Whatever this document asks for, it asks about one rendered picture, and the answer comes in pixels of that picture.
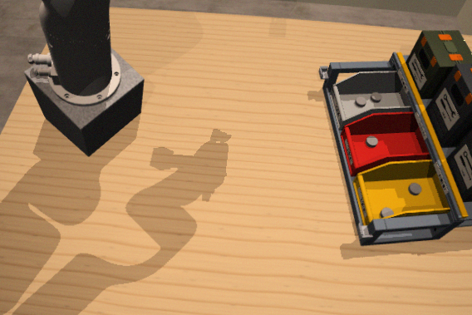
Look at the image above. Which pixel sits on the dark grey metal shelf frame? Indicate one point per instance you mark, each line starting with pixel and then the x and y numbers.
pixel 400 229

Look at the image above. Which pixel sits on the red bin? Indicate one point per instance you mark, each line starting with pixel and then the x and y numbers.
pixel 399 139

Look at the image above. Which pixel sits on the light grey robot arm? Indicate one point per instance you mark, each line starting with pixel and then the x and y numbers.
pixel 78 36

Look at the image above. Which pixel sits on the yellow open bin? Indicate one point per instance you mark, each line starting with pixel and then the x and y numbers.
pixel 387 186

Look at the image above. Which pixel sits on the yellow long thin bar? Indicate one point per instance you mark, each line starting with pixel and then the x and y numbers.
pixel 433 136

